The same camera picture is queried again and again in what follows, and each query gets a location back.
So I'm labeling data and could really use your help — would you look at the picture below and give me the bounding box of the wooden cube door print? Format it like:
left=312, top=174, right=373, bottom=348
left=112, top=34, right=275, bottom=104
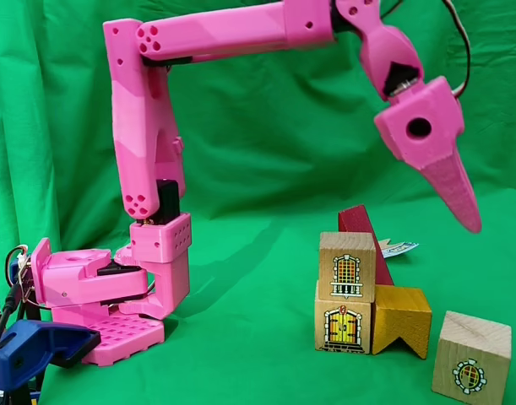
left=313, top=280, right=376, bottom=354

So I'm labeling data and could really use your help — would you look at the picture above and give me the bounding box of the yellow notched wooden block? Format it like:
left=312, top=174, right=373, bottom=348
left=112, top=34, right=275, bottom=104
left=370, top=284, right=433, bottom=360

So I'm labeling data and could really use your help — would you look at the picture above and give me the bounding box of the blue clamp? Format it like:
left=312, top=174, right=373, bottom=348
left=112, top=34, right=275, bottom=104
left=0, top=319, right=102, bottom=405

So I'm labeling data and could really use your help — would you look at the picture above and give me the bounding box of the paper house picture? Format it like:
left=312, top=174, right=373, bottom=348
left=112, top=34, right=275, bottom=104
left=377, top=238, right=421, bottom=259

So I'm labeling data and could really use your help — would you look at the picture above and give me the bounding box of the blue controller board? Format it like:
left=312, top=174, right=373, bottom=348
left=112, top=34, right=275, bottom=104
left=12, top=256, right=34, bottom=301

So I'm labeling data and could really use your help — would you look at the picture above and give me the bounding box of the black power cable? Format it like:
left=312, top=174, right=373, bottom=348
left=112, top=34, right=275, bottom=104
left=0, top=285, right=19, bottom=368

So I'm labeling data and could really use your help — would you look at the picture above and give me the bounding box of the red triangular roof block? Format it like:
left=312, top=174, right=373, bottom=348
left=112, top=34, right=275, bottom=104
left=337, top=204, right=396, bottom=288

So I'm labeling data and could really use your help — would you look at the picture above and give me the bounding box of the green cloth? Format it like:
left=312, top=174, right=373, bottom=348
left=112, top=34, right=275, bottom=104
left=0, top=0, right=516, bottom=405

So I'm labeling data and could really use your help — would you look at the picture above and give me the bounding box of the wooden cube balcony window print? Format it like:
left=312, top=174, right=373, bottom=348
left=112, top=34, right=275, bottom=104
left=318, top=230, right=377, bottom=303

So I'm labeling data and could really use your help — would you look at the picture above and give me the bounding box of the wooden cube round window print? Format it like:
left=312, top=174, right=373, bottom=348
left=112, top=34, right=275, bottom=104
left=431, top=310, right=513, bottom=405

